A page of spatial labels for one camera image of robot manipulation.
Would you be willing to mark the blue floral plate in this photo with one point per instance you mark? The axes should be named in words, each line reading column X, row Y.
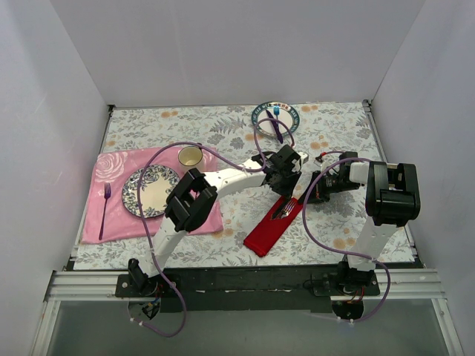
column 157, row 183

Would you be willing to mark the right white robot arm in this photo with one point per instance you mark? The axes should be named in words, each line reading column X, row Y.
column 391, row 201

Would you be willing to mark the cream enamel mug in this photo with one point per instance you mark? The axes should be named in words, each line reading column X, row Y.
column 191, row 157

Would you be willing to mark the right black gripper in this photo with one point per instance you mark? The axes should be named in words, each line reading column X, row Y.
column 317, row 186

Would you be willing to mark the teal handled knife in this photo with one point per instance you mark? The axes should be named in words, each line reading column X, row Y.
column 279, row 209

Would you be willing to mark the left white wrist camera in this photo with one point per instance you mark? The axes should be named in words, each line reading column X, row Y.
column 303, row 158

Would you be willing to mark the pink floral placemat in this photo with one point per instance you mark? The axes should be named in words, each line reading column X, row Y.
column 115, row 168

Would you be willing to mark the purple knife on plate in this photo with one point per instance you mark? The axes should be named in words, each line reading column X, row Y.
column 275, row 126

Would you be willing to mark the teal handled fork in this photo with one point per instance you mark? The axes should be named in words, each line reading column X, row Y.
column 287, row 209

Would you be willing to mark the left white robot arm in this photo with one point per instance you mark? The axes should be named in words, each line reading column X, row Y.
column 191, row 201

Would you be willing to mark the white plate blue rim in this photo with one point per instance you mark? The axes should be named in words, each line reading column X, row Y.
column 289, row 119

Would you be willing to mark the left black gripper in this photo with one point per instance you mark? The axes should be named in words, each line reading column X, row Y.
column 281, row 184

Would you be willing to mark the red cloth napkin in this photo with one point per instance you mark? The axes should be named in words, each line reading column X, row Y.
column 268, row 231

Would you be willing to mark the purple fork on placemat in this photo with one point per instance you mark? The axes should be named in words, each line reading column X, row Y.
column 107, row 195

